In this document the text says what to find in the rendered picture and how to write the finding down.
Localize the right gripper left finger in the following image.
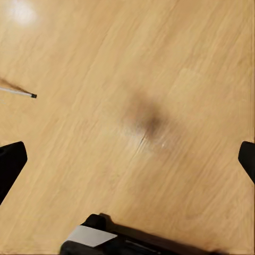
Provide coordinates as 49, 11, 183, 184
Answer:
0, 141, 28, 205

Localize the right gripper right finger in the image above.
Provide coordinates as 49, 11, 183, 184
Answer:
238, 141, 255, 184

